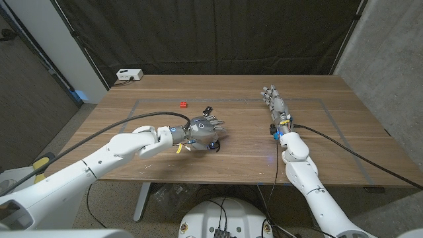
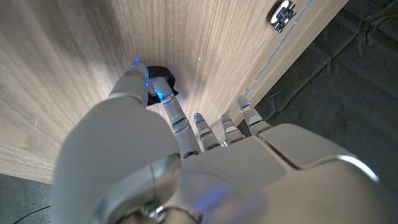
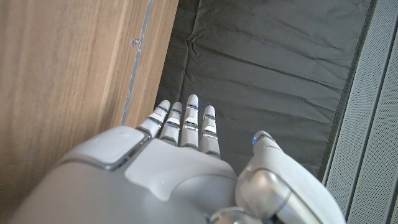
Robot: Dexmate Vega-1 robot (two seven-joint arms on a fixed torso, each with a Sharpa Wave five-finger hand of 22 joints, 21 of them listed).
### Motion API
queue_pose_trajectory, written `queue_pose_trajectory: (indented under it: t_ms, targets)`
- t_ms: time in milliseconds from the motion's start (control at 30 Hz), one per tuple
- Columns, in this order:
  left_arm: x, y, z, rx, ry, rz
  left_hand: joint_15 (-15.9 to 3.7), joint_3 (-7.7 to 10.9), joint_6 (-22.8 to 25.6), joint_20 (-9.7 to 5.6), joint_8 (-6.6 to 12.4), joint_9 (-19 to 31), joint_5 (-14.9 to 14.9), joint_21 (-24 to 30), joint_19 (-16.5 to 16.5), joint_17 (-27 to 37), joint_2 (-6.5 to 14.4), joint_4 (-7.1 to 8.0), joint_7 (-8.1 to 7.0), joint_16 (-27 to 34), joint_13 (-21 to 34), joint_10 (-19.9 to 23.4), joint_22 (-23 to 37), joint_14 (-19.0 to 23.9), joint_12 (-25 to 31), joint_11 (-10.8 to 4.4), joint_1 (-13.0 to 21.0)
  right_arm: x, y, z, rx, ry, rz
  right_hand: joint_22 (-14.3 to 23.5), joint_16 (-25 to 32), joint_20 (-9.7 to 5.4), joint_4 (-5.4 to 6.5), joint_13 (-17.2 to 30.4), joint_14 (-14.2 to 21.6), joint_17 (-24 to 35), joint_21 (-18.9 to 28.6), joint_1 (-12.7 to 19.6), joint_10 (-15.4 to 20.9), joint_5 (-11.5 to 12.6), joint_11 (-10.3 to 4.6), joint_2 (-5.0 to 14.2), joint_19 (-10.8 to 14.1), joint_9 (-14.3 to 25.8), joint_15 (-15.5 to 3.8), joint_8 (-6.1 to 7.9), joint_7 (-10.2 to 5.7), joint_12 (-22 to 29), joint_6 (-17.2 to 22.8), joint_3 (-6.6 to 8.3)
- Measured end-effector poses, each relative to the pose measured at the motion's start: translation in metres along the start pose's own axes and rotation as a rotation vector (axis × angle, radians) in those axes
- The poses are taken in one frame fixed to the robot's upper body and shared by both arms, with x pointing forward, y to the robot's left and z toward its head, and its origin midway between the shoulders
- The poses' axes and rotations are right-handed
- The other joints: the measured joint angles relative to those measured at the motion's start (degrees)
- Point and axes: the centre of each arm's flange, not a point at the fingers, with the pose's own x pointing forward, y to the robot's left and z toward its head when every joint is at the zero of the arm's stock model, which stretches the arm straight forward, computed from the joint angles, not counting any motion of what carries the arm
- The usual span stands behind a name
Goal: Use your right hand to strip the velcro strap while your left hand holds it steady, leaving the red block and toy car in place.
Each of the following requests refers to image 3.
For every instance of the black backdrop curtain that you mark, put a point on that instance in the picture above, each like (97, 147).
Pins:
(264, 62)

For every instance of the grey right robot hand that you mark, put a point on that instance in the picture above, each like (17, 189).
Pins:
(155, 180)

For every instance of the grey tape outline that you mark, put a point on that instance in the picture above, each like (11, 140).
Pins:
(136, 56)

